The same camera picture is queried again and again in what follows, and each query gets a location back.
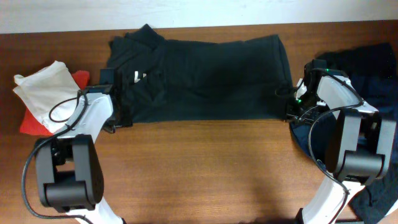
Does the dark grey garment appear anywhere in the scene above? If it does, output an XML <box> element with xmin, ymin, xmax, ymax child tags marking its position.
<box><xmin>349</xmin><ymin>164</ymin><xmax>397</xmax><ymax>224</ymax></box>

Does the red folded shirt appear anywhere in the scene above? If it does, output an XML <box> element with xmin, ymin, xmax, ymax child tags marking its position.
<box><xmin>19</xmin><ymin>70</ymin><xmax>90</xmax><ymax>136</ymax></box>

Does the black garment in pile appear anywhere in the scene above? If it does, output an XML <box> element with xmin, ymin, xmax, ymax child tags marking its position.
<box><xmin>317</xmin><ymin>43</ymin><xmax>397</xmax><ymax>80</ymax></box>

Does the dark green Nike t-shirt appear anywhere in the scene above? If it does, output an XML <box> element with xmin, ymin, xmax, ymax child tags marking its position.
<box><xmin>107</xmin><ymin>26</ymin><xmax>292</xmax><ymax>123</ymax></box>

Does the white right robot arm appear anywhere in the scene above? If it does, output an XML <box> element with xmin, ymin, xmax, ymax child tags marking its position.
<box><xmin>292</xmin><ymin>68</ymin><xmax>397</xmax><ymax>224</ymax></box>

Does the white folded shirt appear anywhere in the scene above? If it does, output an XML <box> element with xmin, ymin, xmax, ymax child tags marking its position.
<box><xmin>13</xmin><ymin>61</ymin><xmax>80</xmax><ymax>133</ymax></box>

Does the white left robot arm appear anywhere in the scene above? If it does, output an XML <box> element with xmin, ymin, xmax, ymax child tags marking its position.
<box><xmin>34</xmin><ymin>85</ymin><xmax>125</xmax><ymax>223</ymax></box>

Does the navy blue garment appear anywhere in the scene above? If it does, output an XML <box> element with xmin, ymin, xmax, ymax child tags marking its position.
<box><xmin>290</xmin><ymin>75</ymin><xmax>397</xmax><ymax>161</ymax></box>

